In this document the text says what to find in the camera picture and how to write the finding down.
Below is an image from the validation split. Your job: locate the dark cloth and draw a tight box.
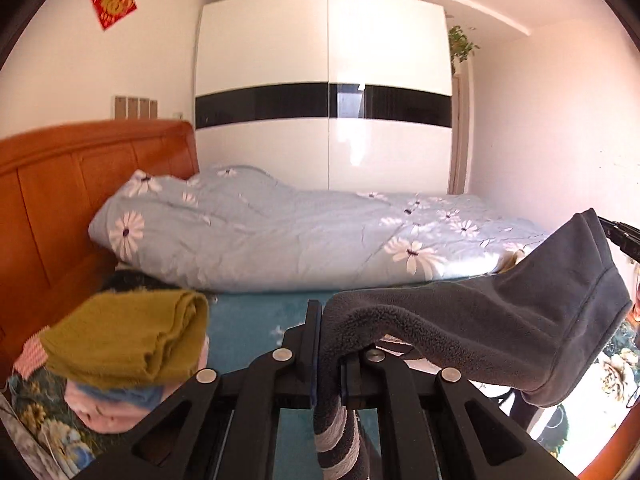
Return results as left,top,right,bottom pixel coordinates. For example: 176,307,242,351
100,270,168,295

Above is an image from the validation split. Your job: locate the grey fleece garment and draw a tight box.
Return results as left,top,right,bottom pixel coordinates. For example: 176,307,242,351
312,208,633,480

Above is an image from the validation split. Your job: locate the blue folded cloth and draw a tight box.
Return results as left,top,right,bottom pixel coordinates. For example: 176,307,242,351
67,379,167,412

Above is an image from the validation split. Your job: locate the wooden bed frame edge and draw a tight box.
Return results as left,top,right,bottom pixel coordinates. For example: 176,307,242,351
577,407,640,480

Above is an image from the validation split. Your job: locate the red wall decoration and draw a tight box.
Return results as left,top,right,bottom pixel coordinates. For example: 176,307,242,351
90,0,138,31

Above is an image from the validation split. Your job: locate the pink folded cloth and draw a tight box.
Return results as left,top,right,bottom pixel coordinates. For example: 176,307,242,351
65,337,211,435

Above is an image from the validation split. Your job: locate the olive green folded cloth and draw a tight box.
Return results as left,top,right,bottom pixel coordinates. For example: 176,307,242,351
40,289,210,386

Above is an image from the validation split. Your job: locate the green potted plant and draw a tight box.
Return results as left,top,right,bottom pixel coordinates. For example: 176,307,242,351
447,25,481,67

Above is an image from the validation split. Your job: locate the yellow cloth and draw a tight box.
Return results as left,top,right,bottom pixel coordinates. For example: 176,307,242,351
502,247,532,273

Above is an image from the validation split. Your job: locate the wooden bed headboard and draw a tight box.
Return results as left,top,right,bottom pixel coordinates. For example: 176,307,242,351
0,120,201,386

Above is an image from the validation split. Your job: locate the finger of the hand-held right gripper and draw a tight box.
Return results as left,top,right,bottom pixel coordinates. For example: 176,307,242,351
597,216,640,265

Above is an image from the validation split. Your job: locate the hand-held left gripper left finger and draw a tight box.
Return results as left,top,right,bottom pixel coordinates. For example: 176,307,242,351
89,300,323,480

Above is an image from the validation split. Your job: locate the teal floral bed sheet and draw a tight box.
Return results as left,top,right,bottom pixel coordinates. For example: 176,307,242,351
9,287,640,480

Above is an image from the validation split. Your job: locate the light blue floral quilt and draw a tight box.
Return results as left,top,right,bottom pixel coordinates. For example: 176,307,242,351
88,164,553,293

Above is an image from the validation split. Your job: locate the beige door frame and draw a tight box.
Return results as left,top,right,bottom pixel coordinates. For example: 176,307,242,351
449,62,474,196

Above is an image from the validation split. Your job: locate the white wardrobe with black stripe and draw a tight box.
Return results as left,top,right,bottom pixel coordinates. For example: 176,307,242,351
194,0,456,197

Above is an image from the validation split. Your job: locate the red checked cloth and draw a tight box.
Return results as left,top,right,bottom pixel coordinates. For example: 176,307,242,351
12,332,52,378

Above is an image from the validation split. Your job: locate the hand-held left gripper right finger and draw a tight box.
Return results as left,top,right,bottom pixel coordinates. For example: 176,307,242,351
340,346,576,480

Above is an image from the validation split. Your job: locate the wall switch panel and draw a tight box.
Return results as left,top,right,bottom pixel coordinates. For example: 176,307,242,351
114,95,159,121

